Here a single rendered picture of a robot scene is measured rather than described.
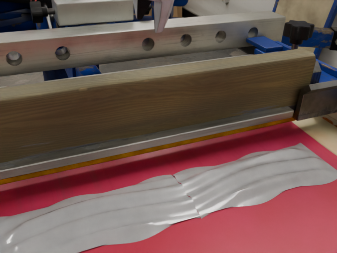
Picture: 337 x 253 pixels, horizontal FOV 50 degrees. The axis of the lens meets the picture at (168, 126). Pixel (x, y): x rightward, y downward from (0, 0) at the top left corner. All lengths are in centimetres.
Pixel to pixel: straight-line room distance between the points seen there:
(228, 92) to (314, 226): 17
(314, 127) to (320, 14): 243
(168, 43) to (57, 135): 31
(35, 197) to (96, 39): 28
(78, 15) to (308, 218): 45
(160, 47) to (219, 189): 31
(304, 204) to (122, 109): 21
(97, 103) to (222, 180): 15
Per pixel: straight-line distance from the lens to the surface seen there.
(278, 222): 37
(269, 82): 45
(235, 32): 68
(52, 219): 36
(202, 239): 34
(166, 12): 33
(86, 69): 78
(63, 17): 62
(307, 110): 50
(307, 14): 303
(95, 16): 63
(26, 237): 35
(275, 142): 48
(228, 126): 42
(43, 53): 57
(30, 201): 39
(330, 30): 116
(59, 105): 35
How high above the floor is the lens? 120
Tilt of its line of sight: 31 degrees down
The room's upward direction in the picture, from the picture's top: 2 degrees clockwise
